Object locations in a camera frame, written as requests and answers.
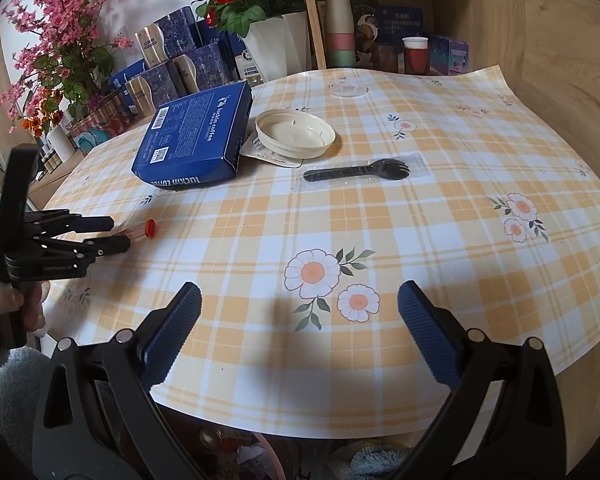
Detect small red capped tube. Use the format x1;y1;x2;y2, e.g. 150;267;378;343
121;217;160;241

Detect row of small brown bottles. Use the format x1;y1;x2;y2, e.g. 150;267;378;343
40;150;64;176

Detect orange artificial flowers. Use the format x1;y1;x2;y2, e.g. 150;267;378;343
22;90;64;139

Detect teal patterned pack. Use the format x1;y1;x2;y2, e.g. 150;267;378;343
77;127;109;156

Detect light blue fluffy clothing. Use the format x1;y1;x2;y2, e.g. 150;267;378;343
330;437;412;480

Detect red rose plant white pot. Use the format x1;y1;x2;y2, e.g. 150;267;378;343
188;0;311;84

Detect clear plastic lid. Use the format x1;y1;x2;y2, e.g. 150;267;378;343
330;84;370;99

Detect white round lid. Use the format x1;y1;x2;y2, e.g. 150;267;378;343
255;108;337;161

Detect blue printed pack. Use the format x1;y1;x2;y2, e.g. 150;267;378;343
379;6;425;52

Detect pink artificial blossom tree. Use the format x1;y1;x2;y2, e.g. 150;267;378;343
0;0;134;136

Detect person's left forearm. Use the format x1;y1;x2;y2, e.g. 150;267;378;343
0;316;60;413

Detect person's left hand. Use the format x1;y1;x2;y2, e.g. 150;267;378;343
0;280;51;336

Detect blue gold gift box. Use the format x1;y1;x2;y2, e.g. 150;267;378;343
172;42;232;94
124;66;182;117
136;6;204;67

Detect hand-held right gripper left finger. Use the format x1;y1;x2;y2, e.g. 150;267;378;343
32;281;204;480

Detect brown plastic cup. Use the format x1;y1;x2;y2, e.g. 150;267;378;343
375;42;400;74

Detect long blue box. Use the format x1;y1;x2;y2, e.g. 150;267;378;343
111;59;149;92

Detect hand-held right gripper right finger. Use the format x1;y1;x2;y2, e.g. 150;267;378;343
395;280;566;480

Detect small white sachet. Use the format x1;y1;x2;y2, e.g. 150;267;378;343
239;132;306;169

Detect blue white carton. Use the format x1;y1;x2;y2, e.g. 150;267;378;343
235;45;264;85

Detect low wooden cabinet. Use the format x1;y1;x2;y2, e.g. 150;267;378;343
26;159;89;211

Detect wooden shelf unit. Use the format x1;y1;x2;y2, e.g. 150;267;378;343
297;0;536;92

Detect flat blue coffee box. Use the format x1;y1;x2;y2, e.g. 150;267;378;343
131;80;254;191

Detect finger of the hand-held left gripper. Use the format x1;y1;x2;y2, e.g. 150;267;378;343
24;210;115;237
35;236;132;267

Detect red paper cup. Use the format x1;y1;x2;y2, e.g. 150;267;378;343
402;36;431;75

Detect purple blue box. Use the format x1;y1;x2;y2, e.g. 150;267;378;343
429;35;470;76

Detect striped patterned basket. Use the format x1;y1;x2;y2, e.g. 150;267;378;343
80;92;132;136

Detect dark picture pack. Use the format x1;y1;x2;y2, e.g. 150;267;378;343
352;0;381;69

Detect black spork in clear wrapper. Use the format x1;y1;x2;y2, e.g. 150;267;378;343
297;152;426;192

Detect stack of pastel paper cups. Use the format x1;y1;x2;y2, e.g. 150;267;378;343
324;0;356;69

